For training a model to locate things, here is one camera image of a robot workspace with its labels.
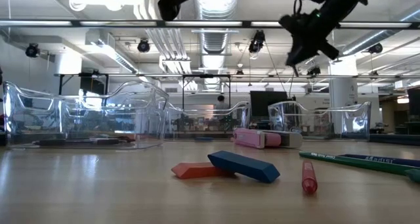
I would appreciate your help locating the large blue eraser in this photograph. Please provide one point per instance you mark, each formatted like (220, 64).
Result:
(243, 166)

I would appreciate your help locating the pink and white eraser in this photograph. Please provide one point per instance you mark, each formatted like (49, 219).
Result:
(249, 138)

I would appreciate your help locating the black background rig frame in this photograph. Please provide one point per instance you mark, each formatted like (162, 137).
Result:
(92, 84)
(206, 76)

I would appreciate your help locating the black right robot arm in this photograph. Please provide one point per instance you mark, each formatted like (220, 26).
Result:
(331, 0)

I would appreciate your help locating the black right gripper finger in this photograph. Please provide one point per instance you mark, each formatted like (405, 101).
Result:
(296, 56)
(331, 50)

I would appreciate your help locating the red crayon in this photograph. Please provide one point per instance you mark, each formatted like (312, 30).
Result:
(309, 181)

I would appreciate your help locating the black monitor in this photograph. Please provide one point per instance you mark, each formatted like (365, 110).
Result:
(269, 102)
(414, 100)

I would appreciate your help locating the black ceiling spotlight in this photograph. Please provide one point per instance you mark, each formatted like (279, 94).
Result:
(314, 71)
(33, 50)
(375, 48)
(256, 41)
(239, 73)
(143, 46)

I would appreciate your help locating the slim silver ceiling duct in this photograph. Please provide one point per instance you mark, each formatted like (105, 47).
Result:
(361, 44)

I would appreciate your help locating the person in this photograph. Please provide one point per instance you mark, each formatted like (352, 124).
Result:
(222, 104)

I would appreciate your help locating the grey pen with black cap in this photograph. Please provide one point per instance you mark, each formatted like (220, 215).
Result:
(113, 141)

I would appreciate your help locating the red eraser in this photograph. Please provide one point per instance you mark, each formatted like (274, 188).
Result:
(193, 170)

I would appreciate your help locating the green coloured pencil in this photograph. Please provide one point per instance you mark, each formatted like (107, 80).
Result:
(361, 163)

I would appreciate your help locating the blue coloured pencil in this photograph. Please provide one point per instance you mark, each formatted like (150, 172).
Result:
(393, 160)

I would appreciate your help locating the silver ceiling air duct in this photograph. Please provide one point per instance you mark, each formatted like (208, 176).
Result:
(215, 40)

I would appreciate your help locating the small blue eraser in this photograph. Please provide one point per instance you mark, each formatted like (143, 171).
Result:
(204, 139)

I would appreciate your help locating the black aluminium rig frame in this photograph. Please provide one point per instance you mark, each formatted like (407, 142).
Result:
(246, 24)

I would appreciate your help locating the white building pillar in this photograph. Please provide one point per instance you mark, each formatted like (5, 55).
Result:
(343, 86)
(67, 66)

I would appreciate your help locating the clear plastic bin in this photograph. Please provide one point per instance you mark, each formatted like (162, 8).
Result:
(236, 119)
(33, 125)
(357, 122)

